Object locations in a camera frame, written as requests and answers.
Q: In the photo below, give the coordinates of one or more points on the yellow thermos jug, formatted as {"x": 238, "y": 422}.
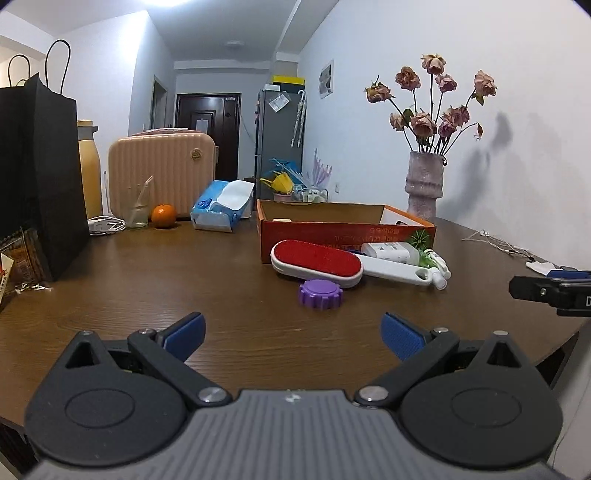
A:
{"x": 90, "y": 168}

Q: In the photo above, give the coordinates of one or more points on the grey refrigerator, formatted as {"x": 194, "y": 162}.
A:
{"x": 277, "y": 135}

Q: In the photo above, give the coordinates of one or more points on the wall picture frame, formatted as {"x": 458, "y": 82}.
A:
{"x": 326, "y": 80}

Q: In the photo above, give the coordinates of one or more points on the pink ceramic vase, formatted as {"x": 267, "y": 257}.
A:
{"x": 424, "y": 184}

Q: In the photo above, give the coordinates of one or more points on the clear glass cup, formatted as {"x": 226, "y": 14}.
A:
{"x": 137, "y": 204}

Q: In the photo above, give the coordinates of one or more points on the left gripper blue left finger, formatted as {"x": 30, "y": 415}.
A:
{"x": 184, "y": 337}

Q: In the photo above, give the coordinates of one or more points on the blue tissue pack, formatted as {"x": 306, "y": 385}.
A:
{"x": 222, "y": 205}

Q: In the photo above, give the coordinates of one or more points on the crumpled white tissue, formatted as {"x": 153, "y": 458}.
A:
{"x": 542, "y": 268}

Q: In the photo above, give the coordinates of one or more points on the white rectangular bottle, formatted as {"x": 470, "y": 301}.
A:
{"x": 400, "y": 252}

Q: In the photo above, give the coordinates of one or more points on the yellow blue toy pile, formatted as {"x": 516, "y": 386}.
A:
{"x": 283, "y": 178}

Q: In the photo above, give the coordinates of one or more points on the orange fruit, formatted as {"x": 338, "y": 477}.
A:
{"x": 163, "y": 216}

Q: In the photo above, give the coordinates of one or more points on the orange cardboard box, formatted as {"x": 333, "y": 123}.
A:
{"x": 339, "y": 225}

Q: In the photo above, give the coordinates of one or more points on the wire rack with bottles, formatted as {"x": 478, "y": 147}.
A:
{"x": 304, "y": 194}

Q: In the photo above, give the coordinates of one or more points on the green spray bottle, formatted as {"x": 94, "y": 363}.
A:
{"x": 438, "y": 269}

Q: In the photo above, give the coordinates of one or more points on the pink suitcase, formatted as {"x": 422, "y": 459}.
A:
{"x": 179, "y": 166}

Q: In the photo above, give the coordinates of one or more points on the purple gear cap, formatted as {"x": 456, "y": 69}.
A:
{"x": 320, "y": 294}

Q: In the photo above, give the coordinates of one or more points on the dried pink roses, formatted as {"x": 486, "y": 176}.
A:
{"x": 436, "y": 128}

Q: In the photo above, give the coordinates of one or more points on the dark entrance door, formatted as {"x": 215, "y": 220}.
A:
{"x": 216, "y": 115}

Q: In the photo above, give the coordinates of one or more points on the red lint brush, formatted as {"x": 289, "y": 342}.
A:
{"x": 307, "y": 261}

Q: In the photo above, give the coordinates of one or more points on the snack packets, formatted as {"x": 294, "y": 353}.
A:
{"x": 23, "y": 265}

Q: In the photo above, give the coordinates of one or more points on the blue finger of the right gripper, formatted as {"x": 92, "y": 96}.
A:
{"x": 569, "y": 274}

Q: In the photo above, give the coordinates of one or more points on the yellow box on fridge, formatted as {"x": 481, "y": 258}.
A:
{"x": 289, "y": 82}

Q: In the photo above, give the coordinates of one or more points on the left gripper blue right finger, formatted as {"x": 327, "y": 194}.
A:
{"x": 403, "y": 338}

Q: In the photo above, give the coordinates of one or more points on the black paper bag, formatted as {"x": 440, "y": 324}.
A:
{"x": 41, "y": 181}

